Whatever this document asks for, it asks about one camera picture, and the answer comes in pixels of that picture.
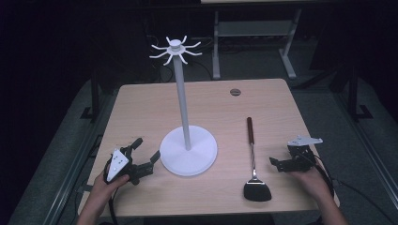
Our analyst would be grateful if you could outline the person's right hand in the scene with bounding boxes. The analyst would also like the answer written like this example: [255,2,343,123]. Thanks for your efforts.
[288,168,333,203]

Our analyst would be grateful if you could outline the white metal table frame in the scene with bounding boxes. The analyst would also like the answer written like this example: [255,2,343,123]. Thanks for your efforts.
[200,0,303,81]

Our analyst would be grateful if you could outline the metal floor rail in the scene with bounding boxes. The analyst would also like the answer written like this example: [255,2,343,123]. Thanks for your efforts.
[331,92,398,201]
[40,92,115,225]

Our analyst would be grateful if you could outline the white hook rack stand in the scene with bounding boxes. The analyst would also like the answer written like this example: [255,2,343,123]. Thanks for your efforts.
[148,35,219,177]

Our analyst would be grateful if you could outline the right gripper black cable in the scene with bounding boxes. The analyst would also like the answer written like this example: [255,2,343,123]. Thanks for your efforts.
[313,154,396,225]

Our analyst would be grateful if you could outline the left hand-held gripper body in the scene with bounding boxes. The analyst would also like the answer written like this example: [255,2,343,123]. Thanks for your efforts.
[103,146,142,186]

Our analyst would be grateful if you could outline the black metal stand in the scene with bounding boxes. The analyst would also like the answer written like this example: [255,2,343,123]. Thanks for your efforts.
[346,64,375,122]
[80,70,101,122]

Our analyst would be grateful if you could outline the person's left hand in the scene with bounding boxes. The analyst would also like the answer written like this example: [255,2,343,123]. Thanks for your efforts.
[89,172,130,204]

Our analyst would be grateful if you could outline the black spatula with brown handle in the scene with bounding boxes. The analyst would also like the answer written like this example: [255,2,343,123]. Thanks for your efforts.
[243,116,272,203]

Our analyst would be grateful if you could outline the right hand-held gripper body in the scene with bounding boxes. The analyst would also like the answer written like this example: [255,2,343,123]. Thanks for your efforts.
[285,134,324,173]

